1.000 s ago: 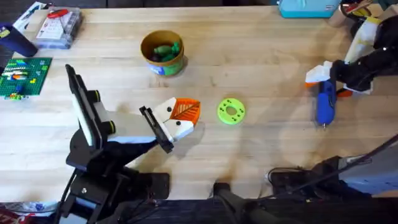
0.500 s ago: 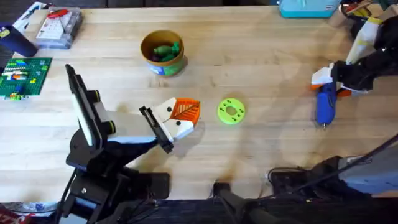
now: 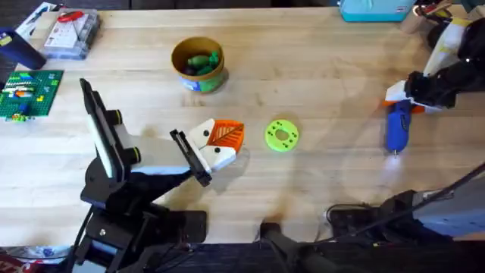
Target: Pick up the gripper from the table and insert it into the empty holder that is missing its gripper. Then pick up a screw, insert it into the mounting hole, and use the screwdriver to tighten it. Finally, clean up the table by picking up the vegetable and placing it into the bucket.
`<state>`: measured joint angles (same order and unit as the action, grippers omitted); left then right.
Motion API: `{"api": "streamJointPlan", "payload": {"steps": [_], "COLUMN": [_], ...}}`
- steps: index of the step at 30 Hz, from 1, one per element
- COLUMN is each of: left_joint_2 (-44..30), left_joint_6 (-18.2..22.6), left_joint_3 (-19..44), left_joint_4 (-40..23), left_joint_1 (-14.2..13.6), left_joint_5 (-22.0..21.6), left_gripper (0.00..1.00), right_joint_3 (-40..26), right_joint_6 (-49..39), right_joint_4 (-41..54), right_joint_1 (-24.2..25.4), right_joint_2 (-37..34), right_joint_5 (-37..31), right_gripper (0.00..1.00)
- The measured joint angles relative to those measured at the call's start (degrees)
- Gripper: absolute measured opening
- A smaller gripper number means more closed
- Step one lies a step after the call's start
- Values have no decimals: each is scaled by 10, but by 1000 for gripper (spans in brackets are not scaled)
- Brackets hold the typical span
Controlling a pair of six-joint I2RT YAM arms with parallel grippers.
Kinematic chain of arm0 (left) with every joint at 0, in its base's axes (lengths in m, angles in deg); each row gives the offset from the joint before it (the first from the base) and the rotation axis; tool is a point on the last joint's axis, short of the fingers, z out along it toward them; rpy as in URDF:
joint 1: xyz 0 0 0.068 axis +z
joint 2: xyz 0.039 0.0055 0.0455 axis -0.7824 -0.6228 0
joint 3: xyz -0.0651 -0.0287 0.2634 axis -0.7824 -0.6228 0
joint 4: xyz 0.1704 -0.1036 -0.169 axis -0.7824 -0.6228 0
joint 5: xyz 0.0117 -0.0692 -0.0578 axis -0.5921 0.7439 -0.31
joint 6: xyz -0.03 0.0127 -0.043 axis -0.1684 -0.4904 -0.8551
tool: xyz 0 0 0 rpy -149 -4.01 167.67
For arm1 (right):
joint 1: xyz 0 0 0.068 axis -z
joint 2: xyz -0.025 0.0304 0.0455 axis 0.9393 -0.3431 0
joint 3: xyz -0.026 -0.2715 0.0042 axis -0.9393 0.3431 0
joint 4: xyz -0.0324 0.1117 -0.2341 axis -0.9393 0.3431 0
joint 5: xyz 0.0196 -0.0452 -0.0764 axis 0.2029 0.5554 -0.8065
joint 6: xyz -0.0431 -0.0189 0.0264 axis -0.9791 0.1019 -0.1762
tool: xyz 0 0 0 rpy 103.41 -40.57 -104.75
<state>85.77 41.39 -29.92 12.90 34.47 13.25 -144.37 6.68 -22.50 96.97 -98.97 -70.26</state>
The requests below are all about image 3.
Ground blue electric screwdriver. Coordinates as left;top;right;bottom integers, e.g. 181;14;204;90
385;99;415;157

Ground red-handled scissors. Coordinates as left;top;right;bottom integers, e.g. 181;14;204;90
56;10;86;24

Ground green disc with holes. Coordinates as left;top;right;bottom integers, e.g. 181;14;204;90
264;118;300;153

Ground green board with blocks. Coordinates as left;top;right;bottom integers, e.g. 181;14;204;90
0;69;64;123

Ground brown tub with toys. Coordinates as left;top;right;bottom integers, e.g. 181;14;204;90
170;36;228;94

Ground teal box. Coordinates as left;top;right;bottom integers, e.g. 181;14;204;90
338;0;418;23

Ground black stand foot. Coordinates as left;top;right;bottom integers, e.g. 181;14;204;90
258;221;305;273

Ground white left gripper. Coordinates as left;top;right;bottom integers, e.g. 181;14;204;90
112;118;246;188

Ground brown holder with tools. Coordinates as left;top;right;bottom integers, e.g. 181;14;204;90
400;1;454;37

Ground coloured printed bag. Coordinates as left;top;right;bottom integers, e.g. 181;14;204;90
0;244;74;273

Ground black cable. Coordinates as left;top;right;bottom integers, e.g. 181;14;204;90
314;162;485;244

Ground white printed packet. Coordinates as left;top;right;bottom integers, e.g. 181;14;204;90
14;2;58;41

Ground dark blue box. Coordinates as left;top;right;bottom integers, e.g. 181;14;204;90
0;27;47;71

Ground clear plastic parts box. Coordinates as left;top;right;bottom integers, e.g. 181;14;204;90
42;8;102;61

